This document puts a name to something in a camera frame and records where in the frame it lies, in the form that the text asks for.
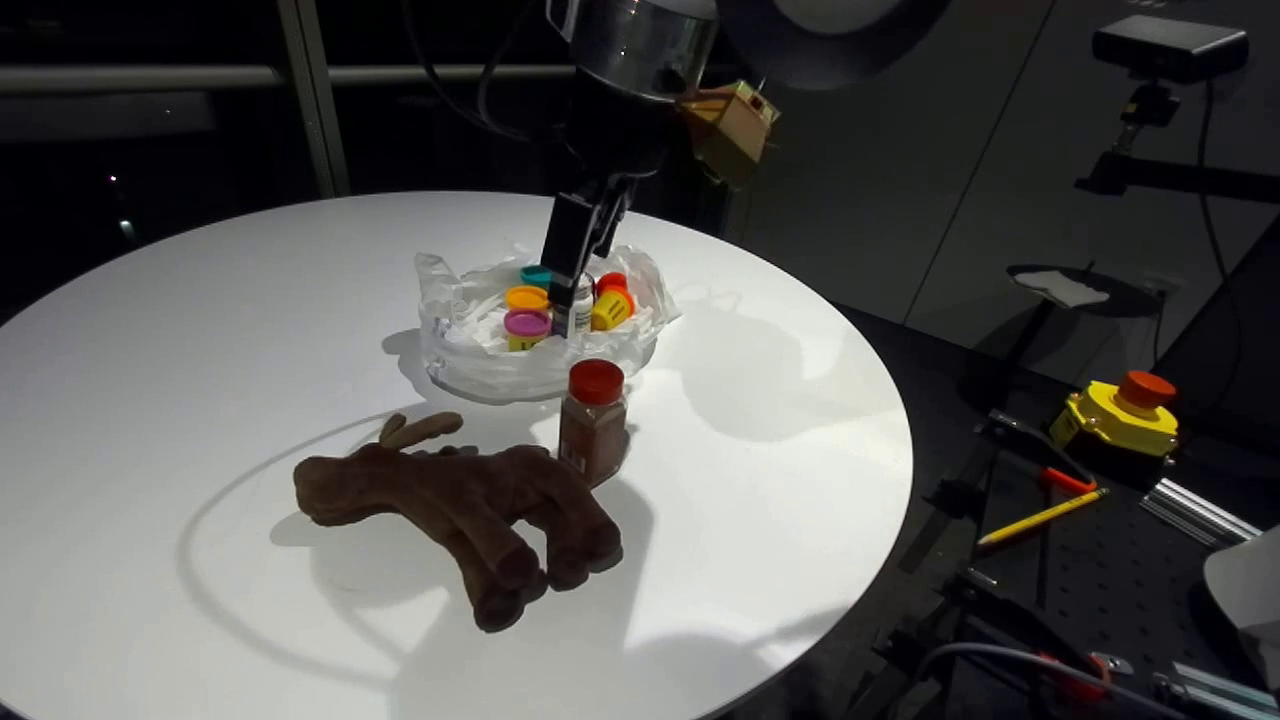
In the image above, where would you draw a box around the brown plush moose toy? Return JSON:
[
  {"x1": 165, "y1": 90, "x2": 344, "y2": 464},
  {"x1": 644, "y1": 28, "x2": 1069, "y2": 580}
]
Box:
[{"x1": 289, "y1": 410, "x2": 628, "y2": 635}]

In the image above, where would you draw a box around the grey vertical window post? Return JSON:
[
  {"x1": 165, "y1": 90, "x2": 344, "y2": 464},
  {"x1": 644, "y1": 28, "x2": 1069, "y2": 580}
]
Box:
[{"x1": 273, "y1": 0, "x2": 356, "y2": 200}]

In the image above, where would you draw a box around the white plastic bag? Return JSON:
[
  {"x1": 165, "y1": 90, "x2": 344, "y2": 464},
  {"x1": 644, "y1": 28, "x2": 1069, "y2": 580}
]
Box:
[{"x1": 414, "y1": 245, "x2": 686, "y2": 406}]

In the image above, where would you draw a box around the yellow emergency stop button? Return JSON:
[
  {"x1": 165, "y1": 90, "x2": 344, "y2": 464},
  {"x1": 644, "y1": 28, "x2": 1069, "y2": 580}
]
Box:
[{"x1": 1046, "y1": 370, "x2": 1184, "y2": 464}]

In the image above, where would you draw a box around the yellow wrist camera box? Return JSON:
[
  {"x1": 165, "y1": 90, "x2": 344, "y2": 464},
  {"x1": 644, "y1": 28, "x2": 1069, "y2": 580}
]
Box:
[{"x1": 677, "y1": 77, "x2": 785, "y2": 183}]

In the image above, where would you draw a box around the grey flat plate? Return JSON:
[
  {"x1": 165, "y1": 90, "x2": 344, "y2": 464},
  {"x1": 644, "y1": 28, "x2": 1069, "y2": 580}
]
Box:
[{"x1": 1005, "y1": 261, "x2": 1119, "y2": 315}]

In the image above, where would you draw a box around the red handled tool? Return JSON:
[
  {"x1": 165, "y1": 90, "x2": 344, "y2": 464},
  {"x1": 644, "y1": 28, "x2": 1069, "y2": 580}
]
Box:
[{"x1": 1036, "y1": 464, "x2": 1100, "y2": 500}]

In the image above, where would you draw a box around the brown jar with red lid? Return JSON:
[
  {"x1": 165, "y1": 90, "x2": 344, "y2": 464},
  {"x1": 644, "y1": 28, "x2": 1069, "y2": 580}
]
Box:
[{"x1": 553, "y1": 355, "x2": 637, "y2": 493}]

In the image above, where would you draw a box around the grey horizontal railing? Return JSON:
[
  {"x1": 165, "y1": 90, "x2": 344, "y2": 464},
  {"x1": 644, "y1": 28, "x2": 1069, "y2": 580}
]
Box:
[{"x1": 0, "y1": 60, "x2": 577, "y2": 96}]

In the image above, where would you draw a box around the yellow pencil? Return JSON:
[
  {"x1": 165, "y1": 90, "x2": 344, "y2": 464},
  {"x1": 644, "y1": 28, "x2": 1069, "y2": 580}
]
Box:
[{"x1": 973, "y1": 483, "x2": 1108, "y2": 551}]

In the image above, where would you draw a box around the black camera on stand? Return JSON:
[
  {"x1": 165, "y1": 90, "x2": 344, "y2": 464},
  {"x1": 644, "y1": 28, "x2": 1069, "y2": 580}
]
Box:
[{"x1": 1071, "y1": 13, "x2": 1280, "y2": 208}]

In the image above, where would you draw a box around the silver aluminium profile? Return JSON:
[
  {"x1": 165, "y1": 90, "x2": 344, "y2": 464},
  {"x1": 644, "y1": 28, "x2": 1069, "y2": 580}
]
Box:
[{"x1": 1143, "y1": 472, "x2": 1266, "y2": 544}]

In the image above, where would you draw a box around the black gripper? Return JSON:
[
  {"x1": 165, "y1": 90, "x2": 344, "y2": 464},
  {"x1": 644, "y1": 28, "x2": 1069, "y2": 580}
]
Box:
[{"x1": 537, "y1": 96, "x2": 665, "y2": 321}]

